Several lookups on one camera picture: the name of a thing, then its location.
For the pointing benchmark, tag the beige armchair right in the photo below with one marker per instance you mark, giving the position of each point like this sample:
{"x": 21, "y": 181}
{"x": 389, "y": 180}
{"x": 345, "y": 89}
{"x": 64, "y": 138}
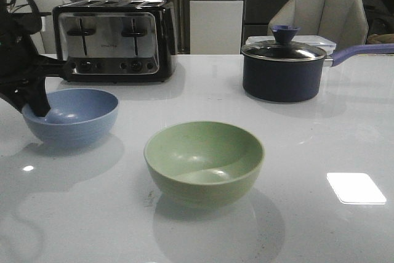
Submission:
{"x": 343, "y": 22}

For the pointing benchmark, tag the beige armchair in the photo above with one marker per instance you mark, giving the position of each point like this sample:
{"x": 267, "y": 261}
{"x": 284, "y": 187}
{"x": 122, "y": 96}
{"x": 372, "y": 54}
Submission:
{"x": 343, "y": 22}
{"x": 52, "y": 1}

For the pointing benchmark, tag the dark blue saucepan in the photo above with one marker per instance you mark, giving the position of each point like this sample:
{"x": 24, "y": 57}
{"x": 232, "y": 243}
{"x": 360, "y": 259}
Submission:
{"x": 289, "y": 82}

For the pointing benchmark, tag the black and silver toaster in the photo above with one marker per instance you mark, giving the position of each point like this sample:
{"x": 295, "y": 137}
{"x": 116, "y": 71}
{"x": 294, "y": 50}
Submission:
{"x": 116, "y": 41}

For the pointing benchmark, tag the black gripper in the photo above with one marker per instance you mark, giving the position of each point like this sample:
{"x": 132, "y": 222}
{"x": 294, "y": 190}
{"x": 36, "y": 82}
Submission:
{"x": 21, "y": 64}

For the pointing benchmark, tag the beige armchair left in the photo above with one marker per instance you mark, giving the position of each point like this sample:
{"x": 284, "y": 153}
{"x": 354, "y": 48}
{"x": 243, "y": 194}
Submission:
{"x": 52, "y": 1}

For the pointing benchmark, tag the glass pot lid blue knob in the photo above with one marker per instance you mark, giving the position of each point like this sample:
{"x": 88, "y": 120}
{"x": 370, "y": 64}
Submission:
{"x": 283, "y": 48}

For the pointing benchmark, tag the blue bowl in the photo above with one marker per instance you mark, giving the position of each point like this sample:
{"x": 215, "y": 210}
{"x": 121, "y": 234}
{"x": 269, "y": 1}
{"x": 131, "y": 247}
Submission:
{"x": 77, "y": 117}

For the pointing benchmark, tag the white cabinet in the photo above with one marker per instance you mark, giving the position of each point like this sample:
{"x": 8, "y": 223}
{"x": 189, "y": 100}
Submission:
{"x": 215, "y": 26}

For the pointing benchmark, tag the green bowl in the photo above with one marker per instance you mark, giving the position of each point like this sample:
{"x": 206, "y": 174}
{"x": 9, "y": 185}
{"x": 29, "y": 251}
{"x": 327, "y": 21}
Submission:
{"x": 204, "y": 164}

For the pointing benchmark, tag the clear plastic container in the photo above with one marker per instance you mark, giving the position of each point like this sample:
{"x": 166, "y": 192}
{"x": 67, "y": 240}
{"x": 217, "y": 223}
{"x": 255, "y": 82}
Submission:
{"x": 313, "y": 40}

